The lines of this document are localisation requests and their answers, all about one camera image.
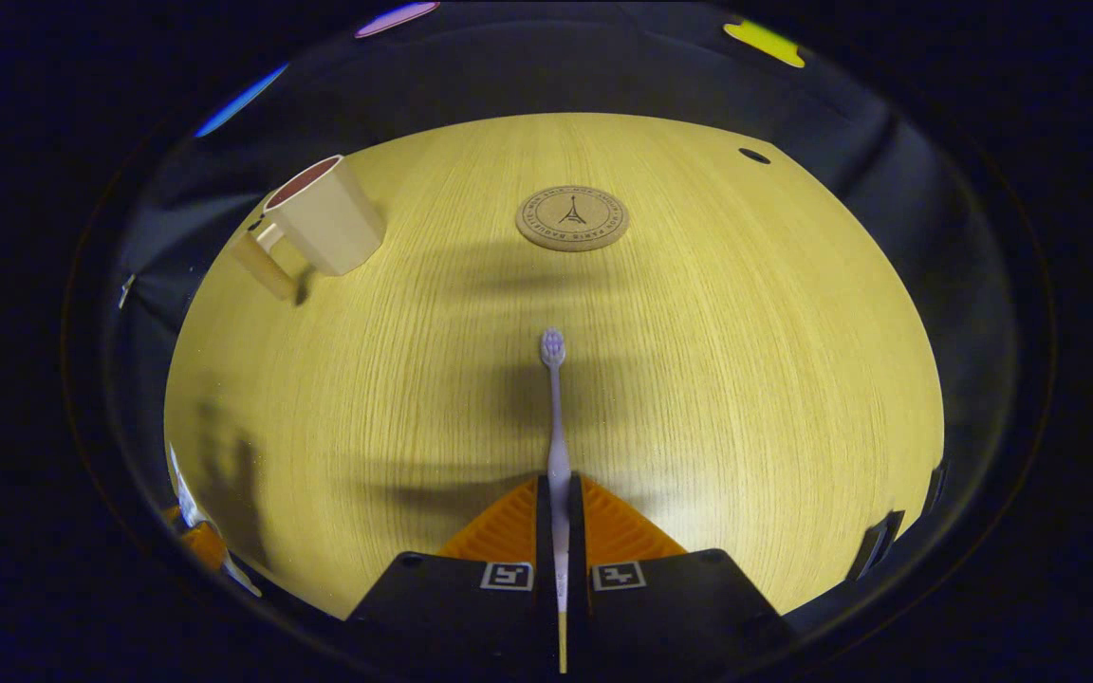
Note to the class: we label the wooden desktop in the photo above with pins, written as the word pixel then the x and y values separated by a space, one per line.
pixel 746 379

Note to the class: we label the round cork coaster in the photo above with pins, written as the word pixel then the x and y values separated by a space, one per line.
pixel 546 232

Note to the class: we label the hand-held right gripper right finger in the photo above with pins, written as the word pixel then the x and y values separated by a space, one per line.
pixel 575 531

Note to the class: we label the white cloth clip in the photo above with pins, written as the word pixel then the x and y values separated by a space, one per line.
pixel 127 290

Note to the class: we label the beige cup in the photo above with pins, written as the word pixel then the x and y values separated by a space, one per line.
pixel 328 223

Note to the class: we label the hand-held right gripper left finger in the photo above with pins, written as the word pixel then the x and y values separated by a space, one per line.
pixel 545 531

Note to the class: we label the white toothbrush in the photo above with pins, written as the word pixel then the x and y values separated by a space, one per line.
pixel 556 427

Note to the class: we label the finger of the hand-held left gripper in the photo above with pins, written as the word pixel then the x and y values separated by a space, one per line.
pixel 203 545

